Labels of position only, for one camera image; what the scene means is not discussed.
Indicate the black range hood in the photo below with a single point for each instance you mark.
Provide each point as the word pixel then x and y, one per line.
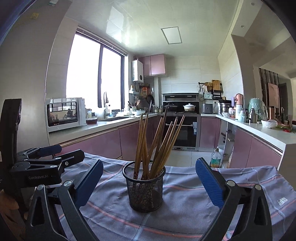
pixel 180 97

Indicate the steel cooking pot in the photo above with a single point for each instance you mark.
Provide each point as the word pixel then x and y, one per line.
pixel 224 108

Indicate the pink base cabinets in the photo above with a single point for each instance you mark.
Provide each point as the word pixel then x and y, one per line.
pixel 101 141
pixel 249 146

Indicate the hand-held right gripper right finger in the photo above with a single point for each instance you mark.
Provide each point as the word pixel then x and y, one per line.
pixel 209 183

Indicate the kitchen window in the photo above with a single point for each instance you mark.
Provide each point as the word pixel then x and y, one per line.
pixel 92 74

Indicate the steel thermos bottle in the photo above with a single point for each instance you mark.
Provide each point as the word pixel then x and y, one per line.
pixel 254 117

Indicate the black built-in oven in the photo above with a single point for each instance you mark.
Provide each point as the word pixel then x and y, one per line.
pixel 188 136

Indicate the bowl of dishes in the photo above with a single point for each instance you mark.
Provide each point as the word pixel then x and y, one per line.
pixel 139 112

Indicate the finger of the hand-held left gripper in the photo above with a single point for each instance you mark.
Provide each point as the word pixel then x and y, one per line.
pixel 49 150
pixel 69 158

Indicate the red food container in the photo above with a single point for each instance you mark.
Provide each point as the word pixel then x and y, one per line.
pixel 91 121

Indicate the green plastic covered appliance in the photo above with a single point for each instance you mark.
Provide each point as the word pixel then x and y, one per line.
pixel 260 106

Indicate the grey checked tablecloth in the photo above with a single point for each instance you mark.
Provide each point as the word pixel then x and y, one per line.
pixel 180 192

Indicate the white water heater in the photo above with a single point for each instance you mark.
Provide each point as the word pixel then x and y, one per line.
pixel 137 70

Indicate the cooking oil bottle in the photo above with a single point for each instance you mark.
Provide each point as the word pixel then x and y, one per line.
pixel 216 160

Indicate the bundle of golden chopsticks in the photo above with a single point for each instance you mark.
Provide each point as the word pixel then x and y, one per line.
pixel 145 153

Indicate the framed wall art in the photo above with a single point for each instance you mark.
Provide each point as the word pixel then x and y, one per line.
pixel 273 95

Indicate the sink faucet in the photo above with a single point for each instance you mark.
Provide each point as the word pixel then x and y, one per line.
pixel 106 104

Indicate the white bowl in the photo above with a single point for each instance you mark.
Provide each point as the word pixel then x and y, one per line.
pixel 269 124

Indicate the black mesh holder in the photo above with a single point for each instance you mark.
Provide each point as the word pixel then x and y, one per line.
pixel 144 194

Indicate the wooden cutting board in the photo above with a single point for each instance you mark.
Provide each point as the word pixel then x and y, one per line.
pixel 215 85

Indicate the white plastic bottle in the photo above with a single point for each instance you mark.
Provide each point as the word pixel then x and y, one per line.
pixel 242 117

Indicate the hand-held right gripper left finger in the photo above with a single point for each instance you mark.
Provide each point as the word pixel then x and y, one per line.
pixel 90 179

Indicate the hanging frying pan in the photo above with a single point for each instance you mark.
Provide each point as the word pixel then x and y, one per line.
pixel 150 99

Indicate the black wall rack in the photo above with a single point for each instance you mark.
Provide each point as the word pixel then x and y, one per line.
pixel 210 95

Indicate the pink wall cabinet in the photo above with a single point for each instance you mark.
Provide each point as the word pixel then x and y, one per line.
pixel 153 65

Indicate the white microwave oven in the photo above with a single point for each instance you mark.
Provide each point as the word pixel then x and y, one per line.
pixel 79 113

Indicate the black pot with glass lid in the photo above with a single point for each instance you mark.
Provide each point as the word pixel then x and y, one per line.
pixel 171 108

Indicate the white casserole pot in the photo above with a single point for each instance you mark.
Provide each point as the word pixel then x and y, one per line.
pixel 190 108

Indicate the pink electric kettle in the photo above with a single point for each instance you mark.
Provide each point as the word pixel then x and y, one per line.
pixel 239 100

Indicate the ceiling light panel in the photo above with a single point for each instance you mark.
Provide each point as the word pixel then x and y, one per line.
pixel 171 35

